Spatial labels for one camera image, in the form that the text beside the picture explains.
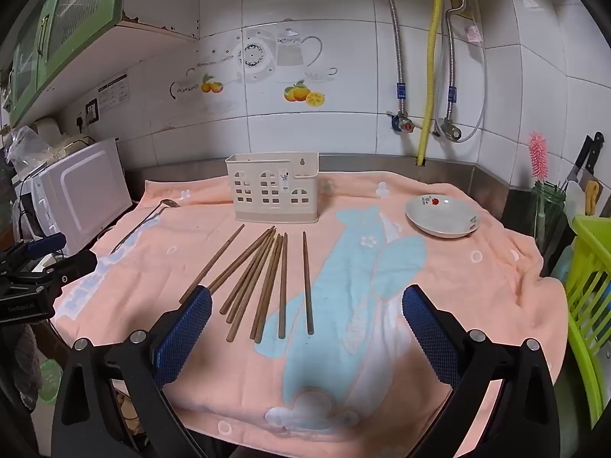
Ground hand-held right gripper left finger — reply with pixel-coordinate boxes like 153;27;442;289
52;285;213;458

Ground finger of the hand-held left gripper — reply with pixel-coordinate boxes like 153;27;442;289
10;233;66;261
45;250;99;289

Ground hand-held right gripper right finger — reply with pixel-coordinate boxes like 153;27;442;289
402;284;561;458

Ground set of wooden chopsticks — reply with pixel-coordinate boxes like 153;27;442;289
179;224;316;344

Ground beige plastic utensil holder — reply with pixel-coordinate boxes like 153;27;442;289
225;152;320;225

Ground person's left forearm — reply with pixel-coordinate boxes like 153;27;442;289
10;324;48;411

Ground white microwave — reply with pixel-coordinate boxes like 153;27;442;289
19;137;134;257

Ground peach printed towel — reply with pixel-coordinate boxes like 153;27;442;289
50;172;569;458

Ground green plastic object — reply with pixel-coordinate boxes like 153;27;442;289
38;360;63;413

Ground clear plastic bag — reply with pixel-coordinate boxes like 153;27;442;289
4;126;46;173

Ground metal spoon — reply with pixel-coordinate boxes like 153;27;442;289
111;199;181;253

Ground white rounded appliance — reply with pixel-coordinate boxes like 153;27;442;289
36;115;65;141

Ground white flower print plate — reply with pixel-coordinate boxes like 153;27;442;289
405;194;479;239

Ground instruction sticker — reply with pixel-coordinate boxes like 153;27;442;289
98;74;131;113

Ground green glass jar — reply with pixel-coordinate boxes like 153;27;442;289
531;181;569;253

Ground green plastic basket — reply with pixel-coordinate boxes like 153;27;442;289
566;214;611;435

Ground metal valve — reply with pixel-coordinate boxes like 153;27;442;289
439;117;463;141

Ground pink bottle brush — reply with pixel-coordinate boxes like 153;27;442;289
527;132;550;187

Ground red handle valve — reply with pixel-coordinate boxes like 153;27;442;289
386;111;421;134

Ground green wall cabinet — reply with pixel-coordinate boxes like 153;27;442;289
7;0;199;127

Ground black handle knife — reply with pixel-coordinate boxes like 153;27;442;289
558;134;593;192

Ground black handle cleaver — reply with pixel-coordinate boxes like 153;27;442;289
575;131;606;192

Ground thin white hose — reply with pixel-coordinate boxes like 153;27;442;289
432;0;488;144

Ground yellow gas hose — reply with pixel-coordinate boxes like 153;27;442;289
416;0;444;165

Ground braided metal hose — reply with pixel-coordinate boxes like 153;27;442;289
444;0;469;122
360;0;406;118

